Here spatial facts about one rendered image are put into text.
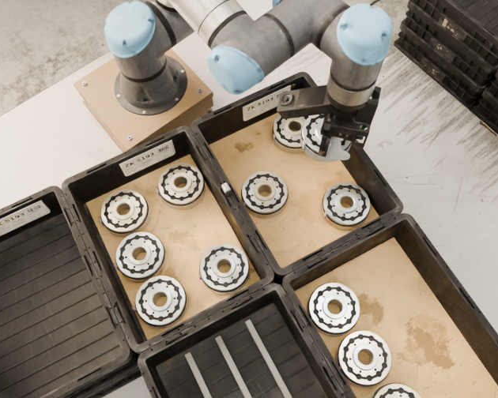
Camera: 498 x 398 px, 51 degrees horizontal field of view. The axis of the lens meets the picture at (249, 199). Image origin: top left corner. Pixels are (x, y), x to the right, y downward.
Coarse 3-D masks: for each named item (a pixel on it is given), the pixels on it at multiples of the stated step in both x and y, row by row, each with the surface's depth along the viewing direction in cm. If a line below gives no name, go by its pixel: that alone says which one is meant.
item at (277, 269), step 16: (288, 80) 118; (256, 96) 116; (224, 112) 115; (192, 128) 113; (368, 160) 109; (224, 176) 108; (240, 208) 105; (400, 208) 105; (368, 224) 104; (256, 240) 103; (336, 240) 102; (272, 256) 101; (320, 256) 101; (288, 272) 100
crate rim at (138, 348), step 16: (176, 128) 113; (144, 144) 112; (192, 144) 112; (112, 160) 110; (208, 160) 110; (80, 176) 109; (64, 192) 108; (80, 224) 105; (240, 224) 104; (96, 256) 102; (256, 256) 101; (272, 272) 100; (112, 288) 99; (256, 288) 99; (112, 304) 98; (224, 304) 98; (192, 320) 96; (128, 336) 95; (160, 336) 95
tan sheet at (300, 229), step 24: (264, 120) 126; (216, 144) 123; (240, 144) 123; (264, 144) 123; (240, 168) 120; (264, 168) 120; (288, 168) 120; (312, 168) 120; (336, 168) 120; (240, 192) 118; (264, 192) 118; (312, 192) 118; (288, 216) 115; (312, 216) 115; (288, 240) 113; (312, 240) 113; (288, 264) 111
